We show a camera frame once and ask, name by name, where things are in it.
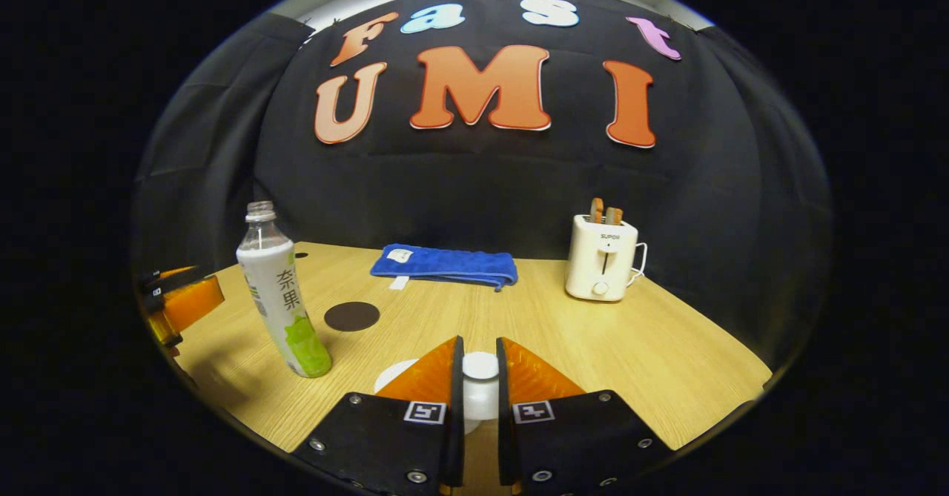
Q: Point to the dark round coaster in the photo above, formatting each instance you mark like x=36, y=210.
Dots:
x=352, y=316

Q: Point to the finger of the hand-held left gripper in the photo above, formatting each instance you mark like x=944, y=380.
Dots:
x=189, y=305
x=182, y=273

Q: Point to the blue towel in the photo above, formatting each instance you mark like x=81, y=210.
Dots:
x=445, y=262

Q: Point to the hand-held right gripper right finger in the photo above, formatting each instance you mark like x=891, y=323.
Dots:
x=505, y=422

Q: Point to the white toaster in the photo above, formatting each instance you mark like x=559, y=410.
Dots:
x=600, y=262

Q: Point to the white saucer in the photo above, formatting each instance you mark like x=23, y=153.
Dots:
x=397, y=377

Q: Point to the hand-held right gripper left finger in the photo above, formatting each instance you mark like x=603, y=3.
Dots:
x=457, y=407

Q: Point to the clear water bottle green label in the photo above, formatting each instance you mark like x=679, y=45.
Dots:
x=278, y=288

